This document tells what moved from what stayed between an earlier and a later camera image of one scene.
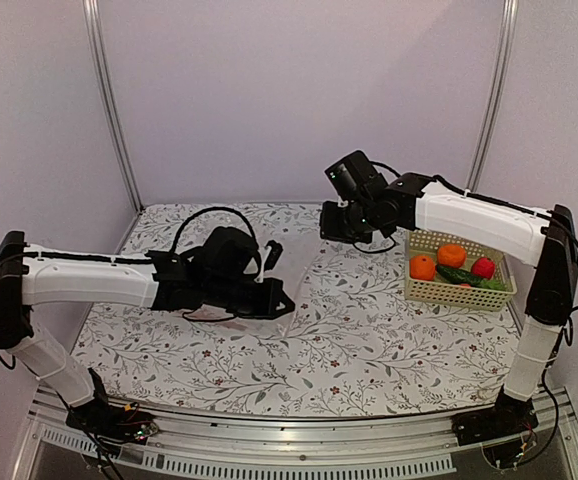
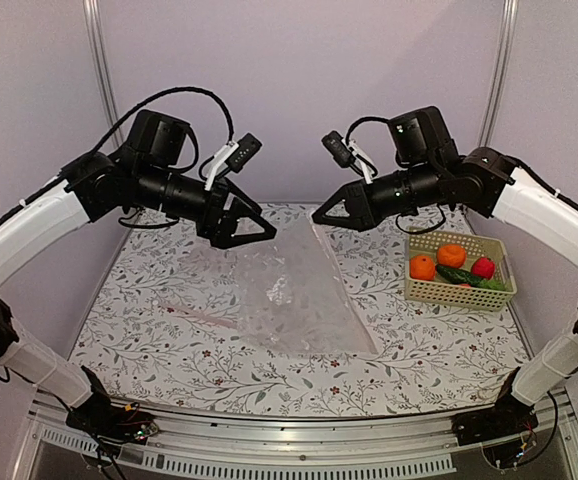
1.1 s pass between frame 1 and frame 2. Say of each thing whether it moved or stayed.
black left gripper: moved
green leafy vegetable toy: stayed
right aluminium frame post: stayed
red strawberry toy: stayed
